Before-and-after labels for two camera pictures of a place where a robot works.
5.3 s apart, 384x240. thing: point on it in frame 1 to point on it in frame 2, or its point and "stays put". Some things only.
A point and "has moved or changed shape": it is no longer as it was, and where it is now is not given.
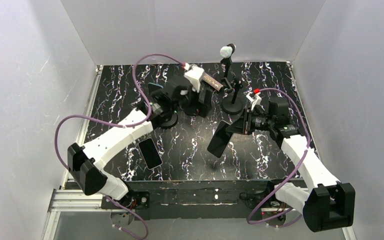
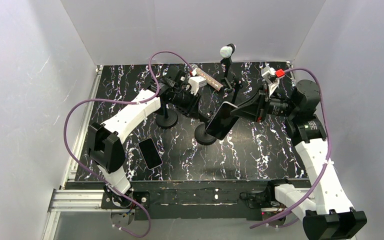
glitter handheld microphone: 212,81 stays put
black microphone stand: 225,63 stays put
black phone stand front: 167,119 stays put
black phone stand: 192,109 has moved or changed shape
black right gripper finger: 237,126 to 249,111
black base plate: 202,200 stays put
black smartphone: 220,139 to 223,121
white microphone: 226,51 stays put
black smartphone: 150,154 stays put
